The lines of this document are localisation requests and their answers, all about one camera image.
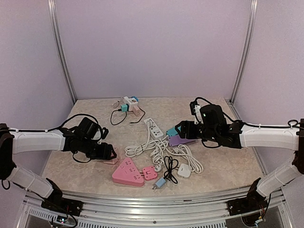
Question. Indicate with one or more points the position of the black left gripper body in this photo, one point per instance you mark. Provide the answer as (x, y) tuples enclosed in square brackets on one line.
[(90, 151)]

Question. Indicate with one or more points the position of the pink square plug adapter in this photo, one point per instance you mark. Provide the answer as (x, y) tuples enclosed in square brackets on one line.
[(149, 173)]

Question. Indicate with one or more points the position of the teal power strip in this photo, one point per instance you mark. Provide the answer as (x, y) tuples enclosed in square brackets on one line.
[(173, 132)]

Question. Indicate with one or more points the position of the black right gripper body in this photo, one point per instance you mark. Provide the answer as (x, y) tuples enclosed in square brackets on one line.
[(209, 133)]

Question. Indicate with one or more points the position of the white cube socket adapter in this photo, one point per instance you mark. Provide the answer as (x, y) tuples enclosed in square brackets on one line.
[(132, 102)]

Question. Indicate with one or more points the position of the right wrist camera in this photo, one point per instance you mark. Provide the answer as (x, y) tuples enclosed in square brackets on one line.
[(195, 111)]

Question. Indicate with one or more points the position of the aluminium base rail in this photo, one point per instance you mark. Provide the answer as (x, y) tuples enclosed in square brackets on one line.
[(192, 210)]

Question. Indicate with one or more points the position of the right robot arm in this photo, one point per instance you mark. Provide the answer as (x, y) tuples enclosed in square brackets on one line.
[(291, 137)]

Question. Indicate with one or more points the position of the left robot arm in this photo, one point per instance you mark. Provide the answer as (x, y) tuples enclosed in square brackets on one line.
[(14, 141)]

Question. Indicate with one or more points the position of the purple power strip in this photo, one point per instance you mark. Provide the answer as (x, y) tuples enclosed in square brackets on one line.
[(176, 140)]

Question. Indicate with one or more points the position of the aluminium frame post right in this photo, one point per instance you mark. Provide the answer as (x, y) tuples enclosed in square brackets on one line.
[(246, 50)]

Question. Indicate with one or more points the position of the light blue plug adapter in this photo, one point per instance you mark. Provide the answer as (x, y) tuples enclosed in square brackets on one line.
[(159, 183)]

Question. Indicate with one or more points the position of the white plug adapter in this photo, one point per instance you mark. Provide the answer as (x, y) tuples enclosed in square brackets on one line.
[(184, 171)]

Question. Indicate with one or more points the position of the white charger plug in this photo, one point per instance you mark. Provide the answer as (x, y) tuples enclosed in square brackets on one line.
[(125, 100)]

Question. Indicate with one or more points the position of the pink triangular power strip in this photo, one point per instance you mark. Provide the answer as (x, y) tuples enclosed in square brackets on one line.
[(127, 173)]

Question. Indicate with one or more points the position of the teal plug adapter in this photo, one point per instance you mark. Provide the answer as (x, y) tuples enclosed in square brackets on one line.
[(124, 107)]

